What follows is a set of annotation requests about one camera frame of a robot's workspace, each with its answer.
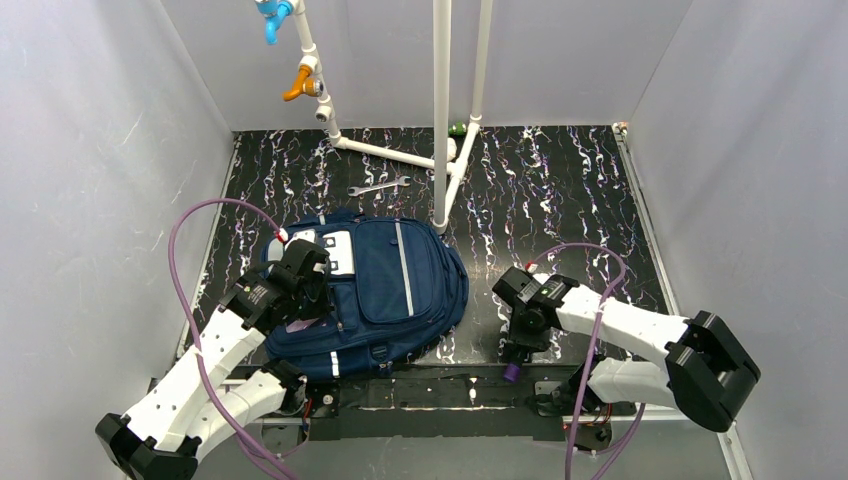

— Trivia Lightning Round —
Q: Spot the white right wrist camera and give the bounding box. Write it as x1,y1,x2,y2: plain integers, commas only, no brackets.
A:
525,262,551,284

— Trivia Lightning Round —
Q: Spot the orange tap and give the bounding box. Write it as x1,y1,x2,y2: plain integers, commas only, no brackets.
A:
282,65,324,102

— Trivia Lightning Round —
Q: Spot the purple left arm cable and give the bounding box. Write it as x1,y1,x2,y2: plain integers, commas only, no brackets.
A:
166,198,299,480

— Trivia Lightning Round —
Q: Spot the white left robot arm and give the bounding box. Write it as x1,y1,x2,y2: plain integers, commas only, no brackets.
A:
95,239,332,479

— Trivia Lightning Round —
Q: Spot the white PVC pipe frame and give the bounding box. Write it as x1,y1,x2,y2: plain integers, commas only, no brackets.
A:
283,1,494,234

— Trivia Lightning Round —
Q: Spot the silver wrench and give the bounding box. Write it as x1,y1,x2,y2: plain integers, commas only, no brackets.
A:
347,175,411,197

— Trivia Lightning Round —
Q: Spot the pink highlighter pen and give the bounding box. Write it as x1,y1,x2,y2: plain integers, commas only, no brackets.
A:
285,319,317,333

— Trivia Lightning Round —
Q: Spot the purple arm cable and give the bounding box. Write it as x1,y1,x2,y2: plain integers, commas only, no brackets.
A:
166,198,299,480
526,243,647,480

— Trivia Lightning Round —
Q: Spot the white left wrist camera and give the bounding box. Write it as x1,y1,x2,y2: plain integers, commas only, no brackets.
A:
273,229,316,249

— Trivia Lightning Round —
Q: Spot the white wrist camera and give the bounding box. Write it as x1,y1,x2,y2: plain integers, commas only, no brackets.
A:
525,262,551,284
273,229,316,249

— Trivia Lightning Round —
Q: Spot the green tap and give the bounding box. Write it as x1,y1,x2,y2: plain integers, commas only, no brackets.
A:
448,122,468,138

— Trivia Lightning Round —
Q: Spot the purple marker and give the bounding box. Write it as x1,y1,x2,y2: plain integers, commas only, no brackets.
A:
502,361,523,383

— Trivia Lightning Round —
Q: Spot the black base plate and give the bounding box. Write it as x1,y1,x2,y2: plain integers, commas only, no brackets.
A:
238,360,637,444

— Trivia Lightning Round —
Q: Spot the navy blue student backpack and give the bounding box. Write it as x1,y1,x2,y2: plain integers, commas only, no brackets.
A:
263,209,470,381

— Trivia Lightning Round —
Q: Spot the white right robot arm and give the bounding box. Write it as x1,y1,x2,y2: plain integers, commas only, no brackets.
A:
493,267,762,432

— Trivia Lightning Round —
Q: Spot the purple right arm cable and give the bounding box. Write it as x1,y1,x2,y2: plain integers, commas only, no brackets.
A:
526,243,647,480

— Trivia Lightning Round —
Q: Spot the aluminium frame rail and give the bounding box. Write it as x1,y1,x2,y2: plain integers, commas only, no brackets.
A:
125,122,757,480

